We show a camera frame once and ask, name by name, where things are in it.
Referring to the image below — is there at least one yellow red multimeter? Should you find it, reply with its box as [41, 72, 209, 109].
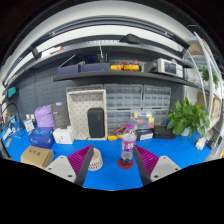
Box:
[107, 126, 126, 140]

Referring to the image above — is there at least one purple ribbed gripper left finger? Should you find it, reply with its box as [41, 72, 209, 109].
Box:
[45, 145, 94, 186]

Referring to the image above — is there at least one small white box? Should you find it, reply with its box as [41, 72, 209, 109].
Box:
[53, 126, 74, 144]

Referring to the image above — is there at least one dark blue storage box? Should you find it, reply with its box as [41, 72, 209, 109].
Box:
[58, 54, 110, 76]

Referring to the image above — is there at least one grey drawer organiser cabinet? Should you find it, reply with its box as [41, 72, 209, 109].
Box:
[142, 85, 171, 126]
[104, 84, 142, 130]

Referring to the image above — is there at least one black rectangular speaker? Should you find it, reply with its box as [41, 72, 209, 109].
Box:
[87, 108, 105, 138]

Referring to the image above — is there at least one brown cardboard box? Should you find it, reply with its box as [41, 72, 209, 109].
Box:
[21, 146, 54, 169]

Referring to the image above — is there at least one yellow tool on shelf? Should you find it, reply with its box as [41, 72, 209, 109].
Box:
[110, 60, 140, 71]

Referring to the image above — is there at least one dark wall shelf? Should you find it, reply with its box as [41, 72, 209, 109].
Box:
[53, 70, 197, 88]

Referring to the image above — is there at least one green potted plant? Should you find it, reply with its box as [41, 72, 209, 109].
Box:
[166, 98, 210, 137]

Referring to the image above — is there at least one black box with white label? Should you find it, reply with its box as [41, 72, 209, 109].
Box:
[136, 129, 153, 141]

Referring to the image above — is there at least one small white adapter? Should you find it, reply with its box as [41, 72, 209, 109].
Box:
[195, 138, 206, 150]

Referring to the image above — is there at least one white pegboard tray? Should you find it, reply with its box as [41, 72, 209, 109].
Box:
[67, 89, 107, 140]

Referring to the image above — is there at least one clear box of coloured parts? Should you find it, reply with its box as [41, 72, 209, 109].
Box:
[131, 111, 154, 130]

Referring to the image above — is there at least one grey drawer organiser cabinet right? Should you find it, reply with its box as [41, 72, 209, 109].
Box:
[142, 85, 171, 126]

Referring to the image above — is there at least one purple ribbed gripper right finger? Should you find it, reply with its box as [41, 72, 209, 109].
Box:
[133, 146, 180, 186]

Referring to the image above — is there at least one grey electronic instrument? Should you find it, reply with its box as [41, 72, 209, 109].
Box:
[143, 58, 183, 78]

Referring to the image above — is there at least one white shelving rack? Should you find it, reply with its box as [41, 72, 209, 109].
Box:
[186, 33, 223, 161]

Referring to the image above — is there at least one purple plastic bag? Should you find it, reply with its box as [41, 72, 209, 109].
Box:
[35, 106, 54, 127]

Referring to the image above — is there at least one dark grey upright box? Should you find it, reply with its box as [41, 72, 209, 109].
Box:
[50, 101, 70, 128]

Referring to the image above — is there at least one red round coaster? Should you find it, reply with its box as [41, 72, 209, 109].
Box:
[117, 158, 134, 169]

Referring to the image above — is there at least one blue cardboard box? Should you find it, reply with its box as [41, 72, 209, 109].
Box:
[28, 127, 54, 149]

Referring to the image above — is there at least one beige woven cup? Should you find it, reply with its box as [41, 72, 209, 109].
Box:
[88, 148, 103, 171]

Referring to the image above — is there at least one grey drawer organiser cabinet left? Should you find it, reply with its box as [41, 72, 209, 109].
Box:
[104, 84, 142, 130]

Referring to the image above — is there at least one plastic bottle with purple label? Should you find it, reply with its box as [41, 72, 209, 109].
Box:
[121, 122, 137, 166]

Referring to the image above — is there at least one flat black case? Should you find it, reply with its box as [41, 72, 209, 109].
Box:
[153, 126, 176, 139]

